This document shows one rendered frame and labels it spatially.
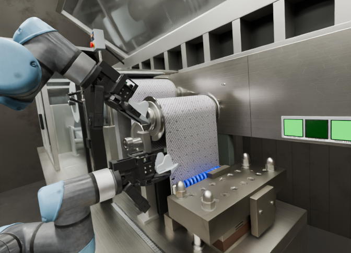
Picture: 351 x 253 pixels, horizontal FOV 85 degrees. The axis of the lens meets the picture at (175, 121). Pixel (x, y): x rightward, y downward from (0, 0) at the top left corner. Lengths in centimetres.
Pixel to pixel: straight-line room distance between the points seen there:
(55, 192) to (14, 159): 401
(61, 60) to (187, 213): 47
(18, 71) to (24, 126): 410
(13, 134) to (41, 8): 243
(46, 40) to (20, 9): 433
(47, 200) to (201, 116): 49
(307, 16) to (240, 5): 22
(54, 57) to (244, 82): 60
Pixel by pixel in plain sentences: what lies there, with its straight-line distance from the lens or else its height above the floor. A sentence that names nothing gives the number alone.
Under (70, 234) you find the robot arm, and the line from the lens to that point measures 52.
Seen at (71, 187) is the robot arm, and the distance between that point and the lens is 49.
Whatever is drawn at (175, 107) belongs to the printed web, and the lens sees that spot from 62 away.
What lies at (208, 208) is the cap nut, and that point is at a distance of 51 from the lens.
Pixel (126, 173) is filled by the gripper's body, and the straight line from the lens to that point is 54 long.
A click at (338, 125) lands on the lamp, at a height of 120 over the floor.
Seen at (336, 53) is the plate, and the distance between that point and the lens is 67.
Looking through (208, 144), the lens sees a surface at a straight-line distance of 72.
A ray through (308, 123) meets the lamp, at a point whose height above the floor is 120.
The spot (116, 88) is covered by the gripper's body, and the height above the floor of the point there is 135.
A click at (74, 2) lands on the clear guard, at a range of 139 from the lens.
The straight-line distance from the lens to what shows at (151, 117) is 59.
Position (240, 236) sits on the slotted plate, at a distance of 64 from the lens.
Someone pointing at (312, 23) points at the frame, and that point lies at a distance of 78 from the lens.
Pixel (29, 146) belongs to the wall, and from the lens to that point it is 448.
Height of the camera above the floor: 130
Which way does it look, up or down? 7 degrees down
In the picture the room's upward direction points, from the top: 5 degrees counter-clockwise
